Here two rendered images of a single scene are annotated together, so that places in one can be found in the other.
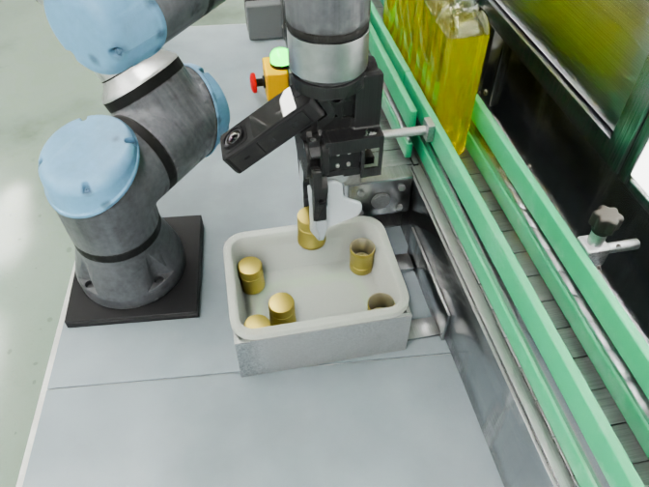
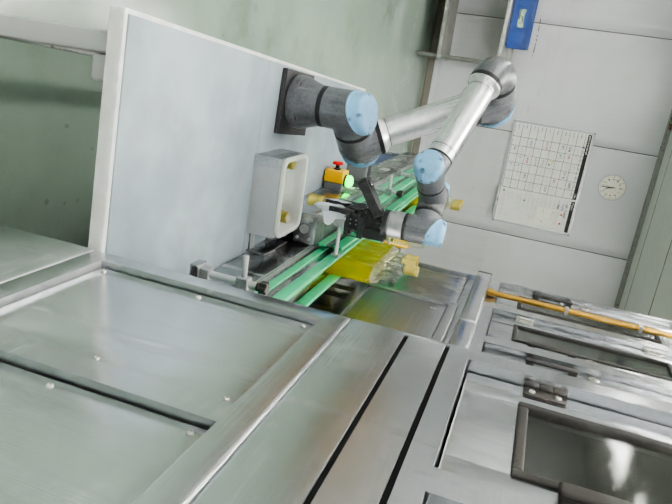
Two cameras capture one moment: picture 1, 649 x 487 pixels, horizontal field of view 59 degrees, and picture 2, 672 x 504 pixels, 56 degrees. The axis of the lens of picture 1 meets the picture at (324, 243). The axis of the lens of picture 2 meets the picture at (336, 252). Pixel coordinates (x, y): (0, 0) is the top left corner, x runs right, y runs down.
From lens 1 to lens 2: 122 cm
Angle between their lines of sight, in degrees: 32
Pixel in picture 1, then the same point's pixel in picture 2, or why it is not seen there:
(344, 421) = (236, 201)
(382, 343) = (256, 222)
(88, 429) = (257, 82)
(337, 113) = (371, 223)
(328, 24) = (407, 228)
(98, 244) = (328, 104)
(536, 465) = not seen: hidden behind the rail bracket
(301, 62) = (396, 216)
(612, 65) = not seen: hidden behind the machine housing
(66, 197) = (357, 105)
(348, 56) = (395, 232)
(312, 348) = (265, 191)
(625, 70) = not seen: hidden behind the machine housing
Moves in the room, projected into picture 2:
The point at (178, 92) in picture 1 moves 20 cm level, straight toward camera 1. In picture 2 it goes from (374, 151) to (354, 166)
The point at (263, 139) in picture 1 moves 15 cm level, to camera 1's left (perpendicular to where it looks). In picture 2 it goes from (370, 195) to (382, 139)
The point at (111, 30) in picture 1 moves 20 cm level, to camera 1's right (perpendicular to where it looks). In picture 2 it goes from (428, 172) to (411, 250)
